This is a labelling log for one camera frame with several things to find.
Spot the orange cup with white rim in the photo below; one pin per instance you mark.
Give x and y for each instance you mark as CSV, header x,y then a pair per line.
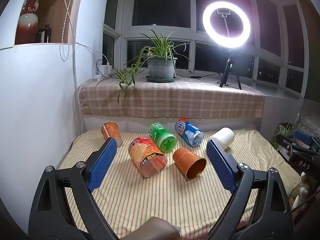
x,y
111,131

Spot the green paper bag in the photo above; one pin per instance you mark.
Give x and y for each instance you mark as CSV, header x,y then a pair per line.
x,y
282,135

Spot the striped yellow cloth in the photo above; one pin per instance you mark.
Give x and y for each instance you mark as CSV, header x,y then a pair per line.
x,y
155,195

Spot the dark bottle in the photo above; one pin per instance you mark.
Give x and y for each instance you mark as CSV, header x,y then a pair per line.
x,y
40,36
47,33

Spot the brown rounded object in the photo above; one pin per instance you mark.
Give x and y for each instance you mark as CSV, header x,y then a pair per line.
x,y
152,230

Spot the green pot saucer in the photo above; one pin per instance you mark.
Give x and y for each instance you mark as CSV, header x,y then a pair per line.
x,y
160,79

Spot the spider plant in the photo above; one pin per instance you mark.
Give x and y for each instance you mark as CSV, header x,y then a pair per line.
x,y
156,45

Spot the green bottle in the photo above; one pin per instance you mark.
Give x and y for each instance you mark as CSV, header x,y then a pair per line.
x,y
162,138

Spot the white lumpy object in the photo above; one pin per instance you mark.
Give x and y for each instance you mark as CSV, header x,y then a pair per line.
x,y
301,192

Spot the white framed window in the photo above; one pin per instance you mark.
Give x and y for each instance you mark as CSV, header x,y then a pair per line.
x,y
190,17

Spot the copper orange cup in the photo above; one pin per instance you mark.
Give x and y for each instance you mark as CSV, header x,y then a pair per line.
x,y
188,163

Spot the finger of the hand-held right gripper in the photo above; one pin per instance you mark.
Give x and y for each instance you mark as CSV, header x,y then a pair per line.
x,y
303,137
285,142

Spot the green plant pot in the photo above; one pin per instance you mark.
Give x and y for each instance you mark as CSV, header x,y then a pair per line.
x,y
161,67

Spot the black tripod stand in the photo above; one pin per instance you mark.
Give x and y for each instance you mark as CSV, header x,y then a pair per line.
x,y
227,70

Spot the red ceramic vase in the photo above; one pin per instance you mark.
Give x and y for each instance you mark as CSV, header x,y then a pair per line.
x,y
28,22

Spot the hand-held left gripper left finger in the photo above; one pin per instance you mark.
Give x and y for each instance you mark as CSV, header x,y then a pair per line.
x,y
103,162

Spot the checked beige cloth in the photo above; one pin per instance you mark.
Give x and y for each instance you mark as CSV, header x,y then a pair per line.
x,y
175,100

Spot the white charger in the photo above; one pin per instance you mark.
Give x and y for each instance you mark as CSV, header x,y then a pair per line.
x,y
109,68
103,68

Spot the red orange printed cup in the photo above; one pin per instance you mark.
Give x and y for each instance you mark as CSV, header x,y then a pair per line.
x,y
146,156

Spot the white power strip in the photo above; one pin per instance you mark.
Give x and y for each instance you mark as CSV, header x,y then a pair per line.
x,y
100,77

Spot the pale lace cloth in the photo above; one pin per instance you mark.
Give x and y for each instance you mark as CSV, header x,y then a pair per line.
x,y
311,123

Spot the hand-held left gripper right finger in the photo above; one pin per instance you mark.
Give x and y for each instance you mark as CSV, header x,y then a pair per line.
x,y
221,166

